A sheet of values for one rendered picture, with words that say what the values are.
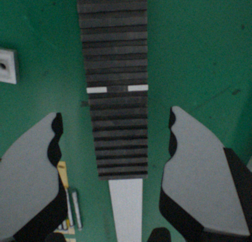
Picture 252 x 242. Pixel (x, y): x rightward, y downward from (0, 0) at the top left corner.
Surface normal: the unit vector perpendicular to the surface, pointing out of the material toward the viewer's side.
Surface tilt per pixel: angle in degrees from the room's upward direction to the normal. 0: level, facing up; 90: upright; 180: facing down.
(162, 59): 0
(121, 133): 11
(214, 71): 0
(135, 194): 0
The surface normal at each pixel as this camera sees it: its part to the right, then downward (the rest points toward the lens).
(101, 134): 0.02, 0.36
